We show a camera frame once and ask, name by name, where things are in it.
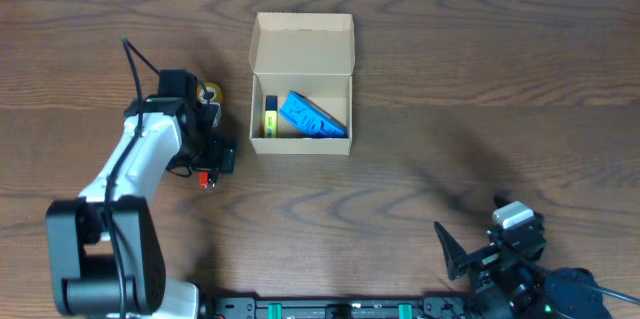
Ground blue hole punch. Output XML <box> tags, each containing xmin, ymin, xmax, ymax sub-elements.
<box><xmin>279</xmin><ymin>91</ymin><xmax>347</xmax><ymax>138</ymax></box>

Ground yellow blue highlighter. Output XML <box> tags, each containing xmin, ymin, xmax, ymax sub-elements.
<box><xmin>263</xmin><ymin>95</ymin><xmax>279</xmax><ymax>138</ymax></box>

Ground black mounting rail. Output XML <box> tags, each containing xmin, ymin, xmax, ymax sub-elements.
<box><xmin>196</xmin><ymin>296</ymin><xmax>475</xmax><ymax>319</ymax></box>

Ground yellow tape roll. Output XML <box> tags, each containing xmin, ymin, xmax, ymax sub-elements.
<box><xmin>197</xmin><ymin>81</ymin><xmax>224</xmax><ymax>128</ymax></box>

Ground brown cardboard box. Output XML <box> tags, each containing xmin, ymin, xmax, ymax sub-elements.
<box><xmin>249</xmin><ymin>12</ymin><xmax>355</xmax><ymax>155</ymax></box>

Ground red black stapler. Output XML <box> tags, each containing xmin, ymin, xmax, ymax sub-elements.
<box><xmin>199</xmin><ymin>171</ymin><xmax>218</xmax><ymax>190</ymax></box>

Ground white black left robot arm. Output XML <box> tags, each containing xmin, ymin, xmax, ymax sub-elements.
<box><xmin>45</xmin><ymin>69</ymin><xmax>236</xmax><ymax>318</ymax></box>

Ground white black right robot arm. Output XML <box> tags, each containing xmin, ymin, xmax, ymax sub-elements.
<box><xmin>434</xmin><ymin>213</ymin><xmax>612</xmax><ymax>319</ymax></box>

